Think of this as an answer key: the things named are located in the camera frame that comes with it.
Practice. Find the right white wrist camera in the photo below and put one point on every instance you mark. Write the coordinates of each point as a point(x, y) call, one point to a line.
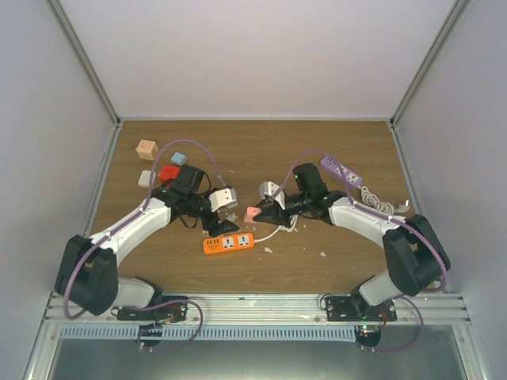
point(270, 191)

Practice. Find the orange power strip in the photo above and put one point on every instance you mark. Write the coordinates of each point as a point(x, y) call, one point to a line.
point(229, 243)

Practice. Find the purple power strip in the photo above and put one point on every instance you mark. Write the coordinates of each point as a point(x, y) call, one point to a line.
point(341, 172)

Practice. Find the peach cube power adapter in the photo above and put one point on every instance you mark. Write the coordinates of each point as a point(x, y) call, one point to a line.
point(147, 150)

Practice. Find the white square plug adapter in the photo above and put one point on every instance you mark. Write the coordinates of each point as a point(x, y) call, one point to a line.
point(144, 180)

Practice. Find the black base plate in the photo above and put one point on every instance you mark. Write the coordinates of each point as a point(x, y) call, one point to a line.
point(342, 308)
point(168, 309)

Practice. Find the grey slotted cable duct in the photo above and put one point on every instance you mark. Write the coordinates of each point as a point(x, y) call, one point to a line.
point(212, 332)

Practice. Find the pink plug adapter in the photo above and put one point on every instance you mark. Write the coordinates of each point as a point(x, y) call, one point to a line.
point(251, 213)

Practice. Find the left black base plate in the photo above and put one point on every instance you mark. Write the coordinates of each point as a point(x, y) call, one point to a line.
point(168, 309)

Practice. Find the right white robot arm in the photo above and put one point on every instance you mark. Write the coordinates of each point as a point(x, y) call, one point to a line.
point(414, 255)

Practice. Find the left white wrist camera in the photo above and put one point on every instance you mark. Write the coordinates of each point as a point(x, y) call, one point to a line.
point(225, 197)

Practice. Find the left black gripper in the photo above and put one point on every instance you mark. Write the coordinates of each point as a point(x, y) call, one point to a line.
point(218, 229)

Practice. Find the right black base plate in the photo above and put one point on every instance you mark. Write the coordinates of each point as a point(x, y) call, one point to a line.
point(342, 308)

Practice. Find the aluminium front rail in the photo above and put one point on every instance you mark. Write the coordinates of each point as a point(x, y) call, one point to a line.
point(310, 309)

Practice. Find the light blue usb charger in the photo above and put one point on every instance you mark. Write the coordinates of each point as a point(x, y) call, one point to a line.
point(178, 159)

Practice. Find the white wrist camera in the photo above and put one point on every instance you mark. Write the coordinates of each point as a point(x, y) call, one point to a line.
point(270, 191)
point(225, 197)

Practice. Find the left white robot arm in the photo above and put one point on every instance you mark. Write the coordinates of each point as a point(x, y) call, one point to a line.
point(88, 274)

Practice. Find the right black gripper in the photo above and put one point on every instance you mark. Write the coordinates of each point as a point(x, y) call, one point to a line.
point(279, 218)

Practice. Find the red plug adapter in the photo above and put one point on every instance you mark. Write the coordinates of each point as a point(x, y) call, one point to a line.
point(168, 172)

